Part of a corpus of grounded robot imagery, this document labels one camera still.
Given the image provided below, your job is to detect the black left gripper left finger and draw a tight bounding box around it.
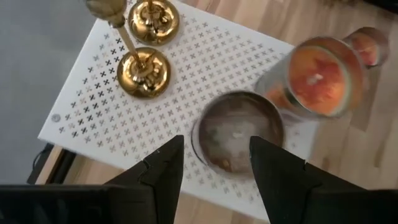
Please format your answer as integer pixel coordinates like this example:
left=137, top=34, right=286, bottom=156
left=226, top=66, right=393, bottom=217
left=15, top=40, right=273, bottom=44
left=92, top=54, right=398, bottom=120
left=0, top=134, right=185, bottom=224

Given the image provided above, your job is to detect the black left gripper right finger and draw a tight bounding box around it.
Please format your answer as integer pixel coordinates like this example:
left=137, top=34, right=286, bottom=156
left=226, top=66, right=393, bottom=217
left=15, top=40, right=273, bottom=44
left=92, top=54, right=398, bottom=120
left=249, top=135, right=398, bottom=224

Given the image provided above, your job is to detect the grey candle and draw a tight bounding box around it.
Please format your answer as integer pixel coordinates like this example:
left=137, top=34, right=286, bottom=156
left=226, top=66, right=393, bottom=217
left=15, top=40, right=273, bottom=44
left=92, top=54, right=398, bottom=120
left=191, top=90, right=285, bottom=175

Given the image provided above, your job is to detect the brass candlestick holder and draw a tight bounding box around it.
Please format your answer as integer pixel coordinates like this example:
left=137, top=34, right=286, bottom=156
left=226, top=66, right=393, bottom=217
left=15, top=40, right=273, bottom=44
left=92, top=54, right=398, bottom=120
left=83, top=0, right=172, bottom=100
left=127, top=0, right=180, bottom=46

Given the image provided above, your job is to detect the white perforated metal shelf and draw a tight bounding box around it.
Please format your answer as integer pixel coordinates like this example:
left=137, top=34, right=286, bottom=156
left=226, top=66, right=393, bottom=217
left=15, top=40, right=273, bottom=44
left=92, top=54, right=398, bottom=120
left=37, top=0, right=321, bottom=223

